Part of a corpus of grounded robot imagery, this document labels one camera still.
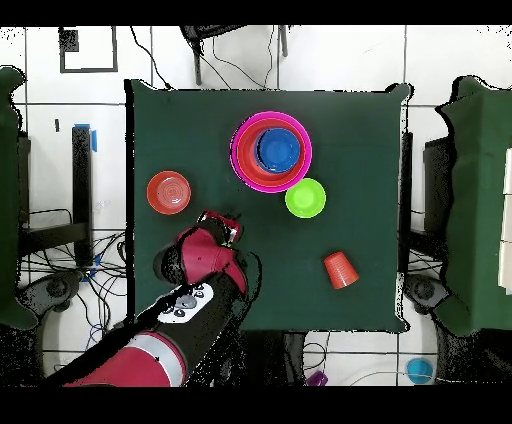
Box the small dark blue bowl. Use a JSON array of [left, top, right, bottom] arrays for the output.
[[254, 127, 301, 174]]

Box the orange cup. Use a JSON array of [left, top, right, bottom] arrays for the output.
[[322, 250, 360, 290]]

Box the small orange bowl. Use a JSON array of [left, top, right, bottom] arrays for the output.
[[146, 170, 192, 216]]

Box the large orange bowl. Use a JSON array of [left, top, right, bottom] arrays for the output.
[[236, 118, 308, 188]]

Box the small green bowl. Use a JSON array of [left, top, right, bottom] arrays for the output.
[[284, 177, 328, 220]]

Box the large pink bowl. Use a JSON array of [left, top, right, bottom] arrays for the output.
[[229, 110, 314, 195]]

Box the dark green tablecloth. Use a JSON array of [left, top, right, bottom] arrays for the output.
[[124, 78, 413, 335]]

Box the black metal stand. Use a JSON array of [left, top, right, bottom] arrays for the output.
[[17, 125, 94, 269], [399, 131, 455, 273]]

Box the blue tape strip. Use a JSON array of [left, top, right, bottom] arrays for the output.
[[73, 122, 98, 154]]

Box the green cloth covered table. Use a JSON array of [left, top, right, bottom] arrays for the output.
[[0, 65, 39, 331], [433, 75, 512, 337]]

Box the blue disc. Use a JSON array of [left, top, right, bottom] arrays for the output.
[[405, 356, 434, 386]]

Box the tangled cable bundle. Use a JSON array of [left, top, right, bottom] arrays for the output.
[[19, 231, 129, 373]]

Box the black floor cable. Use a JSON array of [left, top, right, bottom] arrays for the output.
[[210, 25, 278, 90], [129, 25, 173, 90]]

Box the black camera tripod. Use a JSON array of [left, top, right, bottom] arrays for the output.
[[178, 24, 291, 87]]

